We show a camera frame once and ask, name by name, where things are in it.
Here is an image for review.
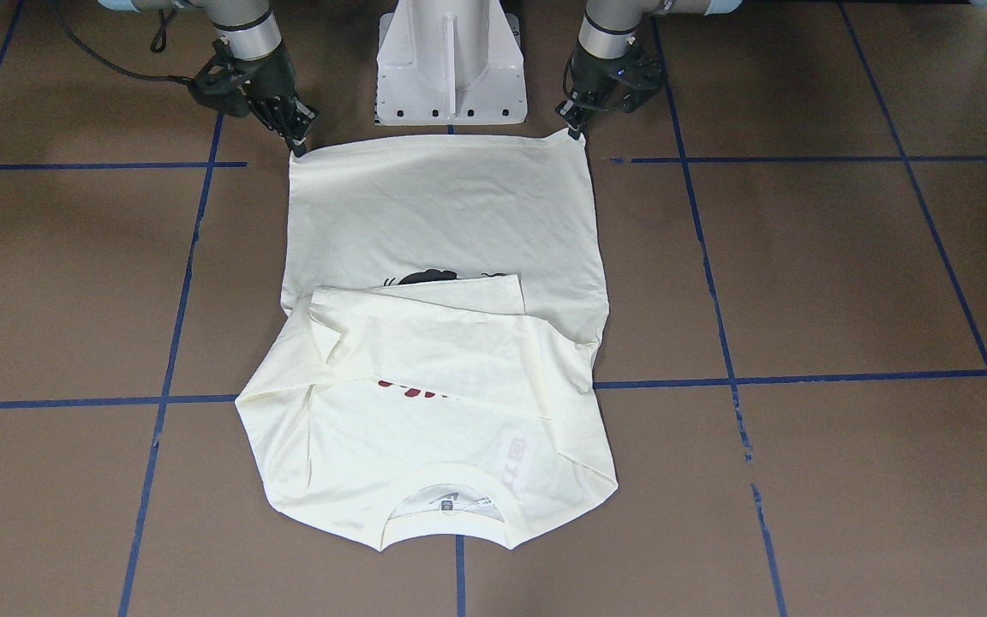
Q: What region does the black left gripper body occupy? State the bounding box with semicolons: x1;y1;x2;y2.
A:
564;39;663;113

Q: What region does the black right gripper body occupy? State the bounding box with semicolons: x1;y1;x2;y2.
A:
189;39;297;121

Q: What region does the cream long-sleeve cat shirt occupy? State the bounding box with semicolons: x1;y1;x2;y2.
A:
236;130;619;551

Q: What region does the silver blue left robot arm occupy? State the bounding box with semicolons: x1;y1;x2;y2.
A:
556;1;742;140

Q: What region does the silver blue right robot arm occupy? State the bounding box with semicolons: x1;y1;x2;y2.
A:
101;1;319;157

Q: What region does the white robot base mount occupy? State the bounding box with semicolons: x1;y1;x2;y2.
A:
374;1;528;128

